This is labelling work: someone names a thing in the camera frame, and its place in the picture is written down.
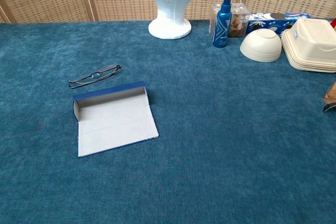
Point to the blue cardboard glasses case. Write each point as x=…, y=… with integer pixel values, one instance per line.
x=113, y=127

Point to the dark wire-frame eyeglasses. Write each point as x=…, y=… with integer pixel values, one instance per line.
x=107, y=68

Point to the blue table cloth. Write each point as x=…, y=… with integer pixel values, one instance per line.
x=210, y=129

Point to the white foam mannequin head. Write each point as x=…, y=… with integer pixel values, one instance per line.
x=170, y=11

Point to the blue spray bottle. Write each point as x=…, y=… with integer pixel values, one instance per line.
x=221, y=30

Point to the clear plastic cookie box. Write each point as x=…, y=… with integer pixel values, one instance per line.
x=237, y=22

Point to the white upturned bowl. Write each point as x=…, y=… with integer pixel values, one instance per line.
x=260, y=48

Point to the blue Oreo cookie box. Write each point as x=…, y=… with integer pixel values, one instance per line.
x=262, y=20

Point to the cream lidded food container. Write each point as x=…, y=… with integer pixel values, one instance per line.
x=307, y=48

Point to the bread in clear bag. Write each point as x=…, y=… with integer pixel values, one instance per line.
x=331, y=98

